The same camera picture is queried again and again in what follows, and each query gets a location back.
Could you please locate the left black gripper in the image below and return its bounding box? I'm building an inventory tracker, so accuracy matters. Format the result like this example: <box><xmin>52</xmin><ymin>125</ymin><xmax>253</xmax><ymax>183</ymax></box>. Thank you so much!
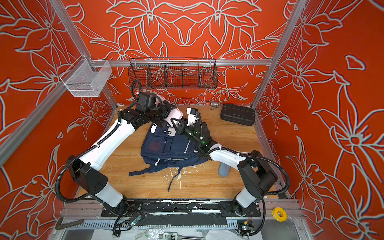
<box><xmin>146</xmin><ymin>99</ymin><xmax>177</xmax><ymax>127</ymax></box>

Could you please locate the navy blue student backpack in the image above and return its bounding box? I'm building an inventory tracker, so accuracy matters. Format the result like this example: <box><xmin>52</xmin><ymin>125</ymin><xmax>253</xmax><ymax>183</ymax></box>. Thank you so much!
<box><xmin>129</xmin><ymin>124</ymin><xmax>208</xmax><ymax>177</ymax></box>

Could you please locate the pink case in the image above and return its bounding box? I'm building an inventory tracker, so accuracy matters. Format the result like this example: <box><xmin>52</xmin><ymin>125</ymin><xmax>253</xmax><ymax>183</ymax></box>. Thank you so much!
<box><xmin>151</xmin><ymin>95</ymin><xmax>183</xmax><ymax>136</ymax></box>

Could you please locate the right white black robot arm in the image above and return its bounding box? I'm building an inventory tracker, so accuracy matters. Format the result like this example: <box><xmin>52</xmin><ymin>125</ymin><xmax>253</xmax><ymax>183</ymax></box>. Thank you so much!
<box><xmin>166</xmin><ymin>108</ymin><xmax>291</xmax><ymax>216</ymax></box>

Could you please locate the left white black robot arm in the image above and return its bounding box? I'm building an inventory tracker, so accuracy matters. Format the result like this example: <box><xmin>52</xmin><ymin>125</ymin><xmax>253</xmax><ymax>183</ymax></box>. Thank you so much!
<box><xmin>55</xmin><ymin>92</ymin><xmax>183</xmax><ymax>216</ymax></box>

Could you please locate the small silver metal cylinder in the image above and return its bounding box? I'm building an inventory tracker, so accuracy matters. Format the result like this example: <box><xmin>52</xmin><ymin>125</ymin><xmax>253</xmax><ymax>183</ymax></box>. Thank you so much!
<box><xmin>210</xmin><ymin>101</ymin><xmax>222</xmax><ymax>110</ymax></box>

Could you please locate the grey pencil pouch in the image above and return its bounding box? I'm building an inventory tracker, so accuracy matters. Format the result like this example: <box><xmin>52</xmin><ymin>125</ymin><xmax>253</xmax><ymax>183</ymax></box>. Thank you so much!
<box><xmin>218</xmin><ymin>163</ymin><xmax>231</xmax><ymax>177</ymax></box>

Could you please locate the black plastic tool case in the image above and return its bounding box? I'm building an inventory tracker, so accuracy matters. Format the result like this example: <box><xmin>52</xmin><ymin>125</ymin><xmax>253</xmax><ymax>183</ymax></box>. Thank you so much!
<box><xmin>220</xmin><ymin>104</ymin><xmax>256</xmax><ymax>126</ymax></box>

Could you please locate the yellow tape roll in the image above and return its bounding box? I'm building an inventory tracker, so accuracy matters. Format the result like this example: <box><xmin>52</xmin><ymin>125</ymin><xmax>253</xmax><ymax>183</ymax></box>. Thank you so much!
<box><xmin>272</xmin><ymin>207</ymin><xmax>288</xmax><ymax>222</ymax></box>

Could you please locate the dark metal hex key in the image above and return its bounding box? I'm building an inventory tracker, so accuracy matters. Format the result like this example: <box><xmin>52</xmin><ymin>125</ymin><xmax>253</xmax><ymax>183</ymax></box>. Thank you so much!
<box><xmin>55</xmin><ymin>218</ymin><xmax>85</xmax><ymax>230</ymax></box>

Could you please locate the black wire wall basket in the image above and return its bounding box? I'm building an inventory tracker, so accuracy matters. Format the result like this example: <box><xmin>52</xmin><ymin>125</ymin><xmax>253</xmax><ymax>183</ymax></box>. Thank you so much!
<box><xmin>128</xmin><ymin>57</ymin><xmax>219</xmax><ymax>90</ymax></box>

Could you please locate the white wire mesh basket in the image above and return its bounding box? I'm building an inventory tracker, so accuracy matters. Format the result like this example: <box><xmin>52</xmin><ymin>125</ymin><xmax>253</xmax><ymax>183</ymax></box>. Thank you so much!
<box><xmin>60</xmin><ymin>56</ymin><xmax>112</xmax><ymax>97</ymax></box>

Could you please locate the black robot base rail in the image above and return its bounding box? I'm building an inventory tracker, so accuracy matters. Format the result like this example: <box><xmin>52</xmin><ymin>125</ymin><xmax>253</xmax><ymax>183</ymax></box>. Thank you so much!
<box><xmin>100</xmin><ymin>197</ymin><xmax>262</xmax><ymax>229</ymax></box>

